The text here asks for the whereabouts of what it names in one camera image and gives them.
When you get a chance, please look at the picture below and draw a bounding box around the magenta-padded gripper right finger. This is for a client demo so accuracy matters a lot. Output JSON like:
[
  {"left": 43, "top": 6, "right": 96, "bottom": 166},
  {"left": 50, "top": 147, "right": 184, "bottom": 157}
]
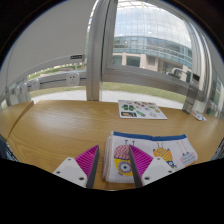
[{"left": 128, "top": 144, "right": 176, "bottom": 189}]

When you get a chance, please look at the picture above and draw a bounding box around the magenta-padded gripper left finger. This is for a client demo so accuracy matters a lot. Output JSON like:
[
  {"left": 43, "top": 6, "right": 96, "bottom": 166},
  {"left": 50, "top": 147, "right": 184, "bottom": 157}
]
[{"left": 53, "top": 144, "right": 101, "bottom": 190}]

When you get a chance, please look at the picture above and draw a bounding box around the white cartoon-print towel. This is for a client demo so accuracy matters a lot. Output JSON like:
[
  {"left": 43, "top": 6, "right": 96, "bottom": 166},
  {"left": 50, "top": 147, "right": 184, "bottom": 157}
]
[{"left": 102, "top": 130, "right": 199, "bottom": 184}]

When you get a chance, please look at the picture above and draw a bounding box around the large colourful sticker sheet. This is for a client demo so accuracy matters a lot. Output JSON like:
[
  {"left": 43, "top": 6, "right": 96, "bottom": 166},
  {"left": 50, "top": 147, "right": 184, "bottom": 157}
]
[{"left": 117, "top": 99, "right": 168, "bottom": 120}]

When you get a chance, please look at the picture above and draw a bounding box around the small colourful sticker sheet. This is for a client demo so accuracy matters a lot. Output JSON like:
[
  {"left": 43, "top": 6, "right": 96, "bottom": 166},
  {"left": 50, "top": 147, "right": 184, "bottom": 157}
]
[{"left": 191, "top": 110, "right": 208, "bottom": 122}]

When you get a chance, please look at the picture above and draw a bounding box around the curved glass building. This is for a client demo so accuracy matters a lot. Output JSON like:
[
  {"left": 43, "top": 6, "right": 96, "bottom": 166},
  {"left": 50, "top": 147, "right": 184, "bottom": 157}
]
[{"left": 112, "top": 3, "right": 194, "bottom": 81}]

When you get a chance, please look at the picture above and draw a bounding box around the white wall socket rail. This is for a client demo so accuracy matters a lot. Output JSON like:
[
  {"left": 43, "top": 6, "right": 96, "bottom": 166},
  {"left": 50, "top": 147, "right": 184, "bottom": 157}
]
[{"left": 4, "top": 70, "right": 88, "bottom": 104}]

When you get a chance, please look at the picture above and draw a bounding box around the grey window handle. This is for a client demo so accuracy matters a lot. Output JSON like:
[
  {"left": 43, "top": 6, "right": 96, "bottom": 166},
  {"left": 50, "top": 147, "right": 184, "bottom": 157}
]
[{"left": 170, "top": 67, "right": 188, "bottom": 81}]

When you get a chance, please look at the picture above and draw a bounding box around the grey window frame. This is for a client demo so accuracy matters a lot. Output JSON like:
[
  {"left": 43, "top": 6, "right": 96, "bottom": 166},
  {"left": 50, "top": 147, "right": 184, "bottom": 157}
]
[{"left": 85, "top": 0, "right": 214, "bottom": 111}]

